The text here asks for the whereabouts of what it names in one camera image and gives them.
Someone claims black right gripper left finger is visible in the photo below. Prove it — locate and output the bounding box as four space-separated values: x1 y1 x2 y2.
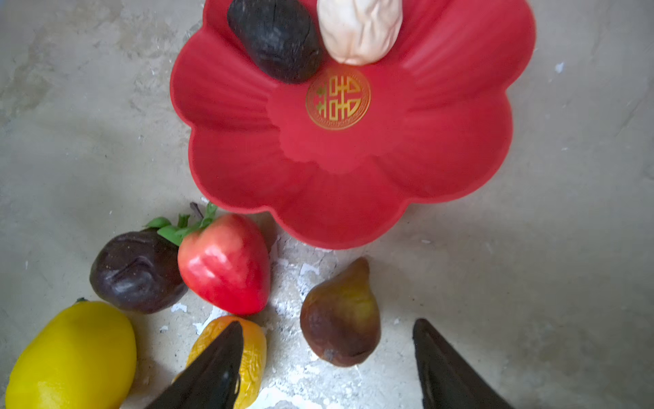
148 322 244 409

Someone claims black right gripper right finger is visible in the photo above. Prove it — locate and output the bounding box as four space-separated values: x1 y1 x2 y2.
413 318 512 409

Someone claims small orange-yellow fruit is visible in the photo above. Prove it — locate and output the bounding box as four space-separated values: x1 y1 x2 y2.
186 316 267 409

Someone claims dark fake avocado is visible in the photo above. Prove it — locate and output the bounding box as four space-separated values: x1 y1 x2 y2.
227 0 323 85

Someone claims cream fake garlic bulb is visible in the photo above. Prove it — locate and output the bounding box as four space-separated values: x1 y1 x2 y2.
317 0 404 66

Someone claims brown fake fig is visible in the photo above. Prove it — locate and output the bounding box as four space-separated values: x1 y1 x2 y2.
300 257 382 367

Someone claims red fake strawberry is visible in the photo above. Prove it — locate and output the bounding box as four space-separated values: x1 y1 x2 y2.
146 203 272 316

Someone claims yellow fake lemon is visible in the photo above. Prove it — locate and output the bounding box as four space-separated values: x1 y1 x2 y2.
5 298 137 408

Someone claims dark purple passion fruit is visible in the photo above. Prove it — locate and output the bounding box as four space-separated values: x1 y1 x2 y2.
90 228 188 315

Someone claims red flower-shaped fruit bowl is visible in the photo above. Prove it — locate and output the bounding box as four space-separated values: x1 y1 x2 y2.
170 1 536 250

